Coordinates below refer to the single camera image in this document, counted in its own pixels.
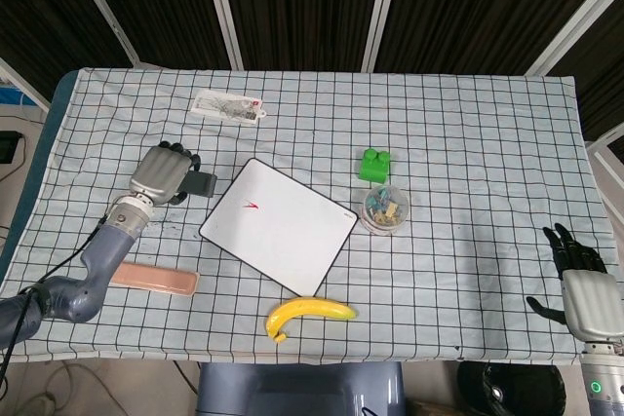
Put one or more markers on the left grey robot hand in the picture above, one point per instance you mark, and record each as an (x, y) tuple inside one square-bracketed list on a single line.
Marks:
[(158, 172)]

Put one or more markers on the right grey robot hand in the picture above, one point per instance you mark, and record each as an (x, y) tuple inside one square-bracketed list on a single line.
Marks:
[(592, 304)]

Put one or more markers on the small dark eraser block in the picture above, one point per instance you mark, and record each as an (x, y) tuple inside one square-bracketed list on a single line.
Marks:
[(202, 184)]

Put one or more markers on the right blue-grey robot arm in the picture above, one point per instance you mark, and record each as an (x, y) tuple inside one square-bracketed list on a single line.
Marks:
[(607, 382)]

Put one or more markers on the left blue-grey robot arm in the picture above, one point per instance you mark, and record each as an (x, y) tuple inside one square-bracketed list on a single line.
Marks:
[(97, 270)]

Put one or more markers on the clear plastic blister pack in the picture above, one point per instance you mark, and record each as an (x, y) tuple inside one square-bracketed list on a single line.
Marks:
[(226, 105)]

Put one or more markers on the pink flat block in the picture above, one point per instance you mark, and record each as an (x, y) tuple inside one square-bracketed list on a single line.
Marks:
[(156, 279)]

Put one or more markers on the black round helmet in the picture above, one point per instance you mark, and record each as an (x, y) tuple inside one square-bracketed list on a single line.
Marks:
[(512, 387)]

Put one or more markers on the checkered blue tablecloth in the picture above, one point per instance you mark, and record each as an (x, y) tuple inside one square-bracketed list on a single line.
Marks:
[(463, 240)]

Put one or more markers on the black box device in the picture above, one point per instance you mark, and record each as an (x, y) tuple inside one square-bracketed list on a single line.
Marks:
[(9, 145)]

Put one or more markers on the yellow toy banana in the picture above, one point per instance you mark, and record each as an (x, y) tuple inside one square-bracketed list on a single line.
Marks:
[(312, 309)]

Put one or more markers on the green toy building block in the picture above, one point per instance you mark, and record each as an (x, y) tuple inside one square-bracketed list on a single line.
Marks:
[(373, 167)]

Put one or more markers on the clear jar of binder clips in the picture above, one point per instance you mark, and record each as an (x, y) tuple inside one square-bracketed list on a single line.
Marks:
[(385, 211)]

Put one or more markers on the blue-grey robot torso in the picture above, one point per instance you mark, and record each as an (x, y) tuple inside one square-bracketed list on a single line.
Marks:
[(302, 389)]

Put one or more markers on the white board with black frame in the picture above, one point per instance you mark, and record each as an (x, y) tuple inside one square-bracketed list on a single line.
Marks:
[(278, 226)]

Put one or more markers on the white partition frame post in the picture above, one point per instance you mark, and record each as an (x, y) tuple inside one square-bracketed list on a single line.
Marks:
[(382, 7), (222, 7), (105, 11), (575, 21)]

